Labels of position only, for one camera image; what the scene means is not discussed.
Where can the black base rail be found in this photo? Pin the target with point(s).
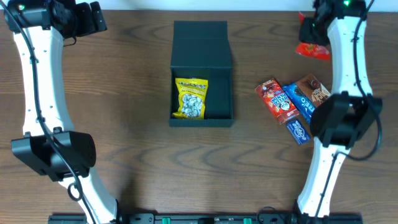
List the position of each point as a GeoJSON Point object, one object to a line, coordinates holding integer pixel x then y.
{"type": "Point", "coordinates": [264, 218]}

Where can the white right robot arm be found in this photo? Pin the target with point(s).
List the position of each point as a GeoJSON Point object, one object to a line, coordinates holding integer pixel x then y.
{"type": "Point", "coordinates": [347, 125]}

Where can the red Hello Panda box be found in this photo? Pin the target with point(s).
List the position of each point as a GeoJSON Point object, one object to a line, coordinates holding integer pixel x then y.
{"type": "Point", "coordinates": [277, 101]}

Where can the black gift box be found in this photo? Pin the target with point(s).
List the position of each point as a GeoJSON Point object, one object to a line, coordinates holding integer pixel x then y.
{"type": "Point", "coordinates": [201, 50]}

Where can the yellow nut snack bag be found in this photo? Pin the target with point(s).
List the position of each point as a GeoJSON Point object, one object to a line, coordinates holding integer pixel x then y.
{"type": "Point", "coordinates": [191, 98]}

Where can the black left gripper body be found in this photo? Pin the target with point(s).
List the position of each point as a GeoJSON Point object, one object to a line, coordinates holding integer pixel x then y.
{"type": "Point", "coordinates": [79, 24]}

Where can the red snack bag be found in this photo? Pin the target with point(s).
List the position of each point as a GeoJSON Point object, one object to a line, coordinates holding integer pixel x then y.
{"type": "Point", "coordinates": [312, 50]}

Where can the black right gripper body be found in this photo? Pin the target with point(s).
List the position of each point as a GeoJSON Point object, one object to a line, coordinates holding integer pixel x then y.
{"type": "Point", "coordinates": [310, 35]}

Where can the blue Eclipse gum pack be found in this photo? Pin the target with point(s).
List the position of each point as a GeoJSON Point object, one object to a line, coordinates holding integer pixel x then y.
{"type": "Point", "coordinates": [298, 132]}

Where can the blue Oreo cookie pack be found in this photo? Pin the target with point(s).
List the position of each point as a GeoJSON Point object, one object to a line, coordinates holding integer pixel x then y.
{"type": "Point", "coordinates": [302, 103]}

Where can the brown Pocky box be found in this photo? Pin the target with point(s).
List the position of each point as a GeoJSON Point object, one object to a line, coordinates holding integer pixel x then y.
{"type": "Point", "coordinates": [313, 89]}

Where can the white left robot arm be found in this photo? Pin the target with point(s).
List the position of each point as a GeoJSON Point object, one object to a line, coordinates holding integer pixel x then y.
{"type": "Point", "coordinates": [50, 146]}

